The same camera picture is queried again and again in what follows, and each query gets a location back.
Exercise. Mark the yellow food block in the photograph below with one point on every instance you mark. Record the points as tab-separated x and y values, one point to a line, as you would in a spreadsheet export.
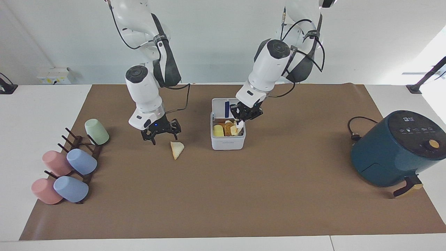
218	131

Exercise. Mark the white plastic bin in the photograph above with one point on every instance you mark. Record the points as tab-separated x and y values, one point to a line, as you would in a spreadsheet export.
226	143

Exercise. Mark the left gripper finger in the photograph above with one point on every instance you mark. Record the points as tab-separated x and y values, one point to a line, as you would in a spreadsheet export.
237	113
257	114

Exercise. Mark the white and yellow food piece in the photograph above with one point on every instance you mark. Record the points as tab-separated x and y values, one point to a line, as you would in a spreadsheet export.
237	129

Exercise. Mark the blue cup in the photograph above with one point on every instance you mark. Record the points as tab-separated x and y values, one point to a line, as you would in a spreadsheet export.
82	161
70	189

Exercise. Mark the triangular bread slice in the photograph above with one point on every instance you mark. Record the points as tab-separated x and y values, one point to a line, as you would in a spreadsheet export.
177	149

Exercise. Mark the white wall socket box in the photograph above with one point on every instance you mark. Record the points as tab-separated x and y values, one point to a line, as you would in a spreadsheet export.
54	76

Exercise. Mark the teal air fryer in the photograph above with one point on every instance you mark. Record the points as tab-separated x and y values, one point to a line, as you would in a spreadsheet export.
393	153

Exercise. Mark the pink cup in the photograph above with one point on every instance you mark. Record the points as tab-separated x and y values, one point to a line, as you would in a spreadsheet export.
55	163
44	191

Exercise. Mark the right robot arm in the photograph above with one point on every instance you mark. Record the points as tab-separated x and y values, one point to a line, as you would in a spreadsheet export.
143	87

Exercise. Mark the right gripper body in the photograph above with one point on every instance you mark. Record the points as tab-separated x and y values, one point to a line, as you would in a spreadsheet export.
156	126

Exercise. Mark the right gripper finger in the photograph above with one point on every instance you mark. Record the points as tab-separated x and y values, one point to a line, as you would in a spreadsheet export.
175	127
149	137

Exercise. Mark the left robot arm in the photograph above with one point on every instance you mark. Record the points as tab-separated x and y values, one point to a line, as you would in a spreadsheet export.
269	66

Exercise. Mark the black stand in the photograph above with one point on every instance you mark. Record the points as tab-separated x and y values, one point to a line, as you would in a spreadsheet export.
7	89
423	78

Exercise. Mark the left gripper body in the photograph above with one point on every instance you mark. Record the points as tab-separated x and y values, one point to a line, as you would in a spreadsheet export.
251	107

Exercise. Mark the brown round cookie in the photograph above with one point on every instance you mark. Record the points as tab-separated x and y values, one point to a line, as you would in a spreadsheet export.
228	130

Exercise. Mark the dark wooden cup rack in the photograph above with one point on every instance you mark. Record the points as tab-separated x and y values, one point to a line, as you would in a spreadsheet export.
96	150

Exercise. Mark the green cup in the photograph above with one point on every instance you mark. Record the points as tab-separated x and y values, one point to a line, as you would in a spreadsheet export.
96	131

